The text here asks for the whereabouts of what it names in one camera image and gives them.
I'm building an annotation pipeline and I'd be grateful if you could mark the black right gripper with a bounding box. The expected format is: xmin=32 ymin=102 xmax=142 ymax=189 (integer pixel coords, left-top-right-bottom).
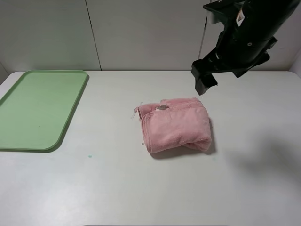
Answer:
xmin=191 ymin=37 xmax=277 ymax=95

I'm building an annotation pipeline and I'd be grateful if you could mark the pink fluffy towel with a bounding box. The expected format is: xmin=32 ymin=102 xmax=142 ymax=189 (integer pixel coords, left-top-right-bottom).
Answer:
xmin=137 ymin=97 xmax=212 ymax=154

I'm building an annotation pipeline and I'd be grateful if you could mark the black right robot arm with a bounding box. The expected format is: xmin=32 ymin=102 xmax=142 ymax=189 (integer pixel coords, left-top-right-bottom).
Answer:
xmin=191 ymin=0 xmax=300 ymax=95

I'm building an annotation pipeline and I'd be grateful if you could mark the green plastic tray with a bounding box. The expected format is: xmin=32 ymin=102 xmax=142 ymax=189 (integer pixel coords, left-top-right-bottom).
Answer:
xmin=0 ymin=70 xmax=89 ymax=153

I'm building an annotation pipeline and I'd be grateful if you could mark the pink lint strip long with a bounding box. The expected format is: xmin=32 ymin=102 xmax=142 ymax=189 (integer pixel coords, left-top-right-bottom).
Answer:
xmin=131 ymin=102 xmax=143 ymax=120

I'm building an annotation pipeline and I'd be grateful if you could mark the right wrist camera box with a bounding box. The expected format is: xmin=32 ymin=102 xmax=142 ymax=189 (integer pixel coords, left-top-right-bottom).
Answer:
xmin=203 ymin=0 xmax=235 ymax=24

